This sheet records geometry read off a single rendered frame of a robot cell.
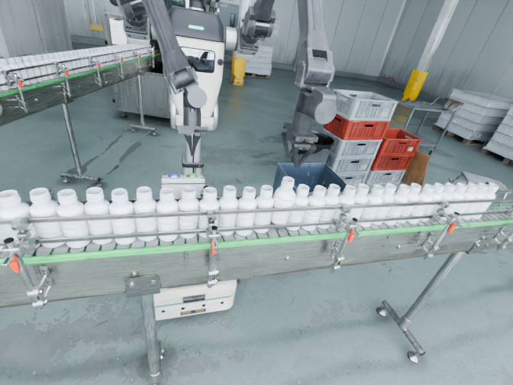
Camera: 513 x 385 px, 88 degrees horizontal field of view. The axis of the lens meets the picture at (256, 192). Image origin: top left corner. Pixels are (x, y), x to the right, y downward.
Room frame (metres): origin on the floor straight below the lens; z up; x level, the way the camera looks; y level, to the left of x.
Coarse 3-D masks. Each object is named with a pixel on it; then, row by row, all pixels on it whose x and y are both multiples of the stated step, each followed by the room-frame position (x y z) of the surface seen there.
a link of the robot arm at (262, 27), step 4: (256, 20) 1.18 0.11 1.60; (260, 20) 1.18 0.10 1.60; (256, 24) 1.18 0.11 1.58; (260, 24) 1.18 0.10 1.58; (264, 24) 1.19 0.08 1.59; (268, 24) 1.19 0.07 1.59; (256, 28) 1.18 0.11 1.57; (260, 28) 1.18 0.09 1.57; (264, 28) 1.19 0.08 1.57; (268, 28) 1.19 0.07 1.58; (256, 32) 1.19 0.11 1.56; (260, 32) 1.19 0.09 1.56; (264, 32) 1.19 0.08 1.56; (252, 36) 1.20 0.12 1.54; (260, 36) 1.21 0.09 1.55; (264, 36) 1.21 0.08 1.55
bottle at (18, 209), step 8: (0, 192) 0.47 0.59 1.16; (8, 192) 0.49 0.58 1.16; (16, 192) 0.48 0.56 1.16; (0, 200) 0.45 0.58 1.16; (8, 200) 0.46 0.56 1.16; (16, 200) 0.47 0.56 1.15; (8, 208) 0.46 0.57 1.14; (16, 208) 0.47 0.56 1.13; (24, 208) 0.48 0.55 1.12; (0, 216) 0.44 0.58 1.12; (8, 216) 0.45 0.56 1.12; (16, 216) 0.45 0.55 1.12; (24, 216) 0.47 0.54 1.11; (32, 224) 0.48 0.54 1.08; (8, 232) 0.44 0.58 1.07; (16, 232) 0.45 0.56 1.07; (32, 232) 0.47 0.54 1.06; (16, 240) 0.45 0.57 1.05
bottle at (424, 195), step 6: (426, 186) 0.93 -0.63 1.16; (432, 186) 0.94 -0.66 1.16; (420, 192) 0.94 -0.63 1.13; (426, 192) 0.92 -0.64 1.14; (432, 192) 0.92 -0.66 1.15; (420, 198) 0.92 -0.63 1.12; (426, 198) 0.91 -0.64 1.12; (414, 210) 0.92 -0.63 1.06; (420, 210) 0.91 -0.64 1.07; (414, 222) 0.91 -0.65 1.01
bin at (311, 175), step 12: (288, 168) 1.39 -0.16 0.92; (300, 168) 1.42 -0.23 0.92; (312, 168) 1.45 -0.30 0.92; (324, 168) 1.47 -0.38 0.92; (276, 180) 1.34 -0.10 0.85; (300, 180) 1.43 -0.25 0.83; (312, 180) 1.45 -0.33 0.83; (324, 180) 1.43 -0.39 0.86; (336, 180) 1.34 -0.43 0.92; (312, 192) 1.10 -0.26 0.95
